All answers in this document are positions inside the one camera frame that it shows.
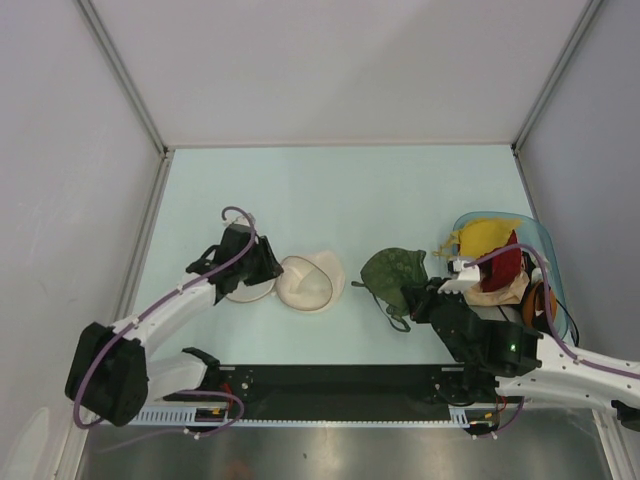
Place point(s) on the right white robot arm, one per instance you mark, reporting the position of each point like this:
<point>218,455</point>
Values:
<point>525,362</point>

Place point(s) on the red lace garment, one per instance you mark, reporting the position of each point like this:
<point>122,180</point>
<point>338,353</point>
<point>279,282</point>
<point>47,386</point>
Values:
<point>500,271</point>

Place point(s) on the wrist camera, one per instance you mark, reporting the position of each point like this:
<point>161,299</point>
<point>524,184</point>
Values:
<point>238,222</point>
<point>464,274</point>

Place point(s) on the yellow garment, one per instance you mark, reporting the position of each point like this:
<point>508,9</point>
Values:
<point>468,238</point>

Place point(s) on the translucent blue plastic basket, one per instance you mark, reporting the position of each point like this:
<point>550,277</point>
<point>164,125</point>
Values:
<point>537,263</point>

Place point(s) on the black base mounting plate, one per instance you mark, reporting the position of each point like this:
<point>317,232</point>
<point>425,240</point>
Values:
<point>330,387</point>

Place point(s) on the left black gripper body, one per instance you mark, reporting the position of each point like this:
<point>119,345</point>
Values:
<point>248,267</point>

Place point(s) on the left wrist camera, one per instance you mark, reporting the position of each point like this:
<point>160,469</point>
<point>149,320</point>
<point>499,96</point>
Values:
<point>238,222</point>

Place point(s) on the white slotted cable duct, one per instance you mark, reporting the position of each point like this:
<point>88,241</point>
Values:
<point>425,416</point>

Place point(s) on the orange black garment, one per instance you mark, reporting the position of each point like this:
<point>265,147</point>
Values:
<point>533,308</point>

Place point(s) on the beige garment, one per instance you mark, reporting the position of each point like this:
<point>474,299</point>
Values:
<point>512,294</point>

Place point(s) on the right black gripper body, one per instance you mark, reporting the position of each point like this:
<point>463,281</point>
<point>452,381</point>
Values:
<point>429,298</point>

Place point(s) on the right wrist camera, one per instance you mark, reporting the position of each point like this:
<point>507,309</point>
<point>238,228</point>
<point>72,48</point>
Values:
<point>464,274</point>

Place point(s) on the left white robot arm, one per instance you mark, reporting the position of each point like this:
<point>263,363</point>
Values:
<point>113,374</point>

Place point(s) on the round beige mesh laundry bag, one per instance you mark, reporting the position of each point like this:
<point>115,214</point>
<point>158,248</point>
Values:
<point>309,283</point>

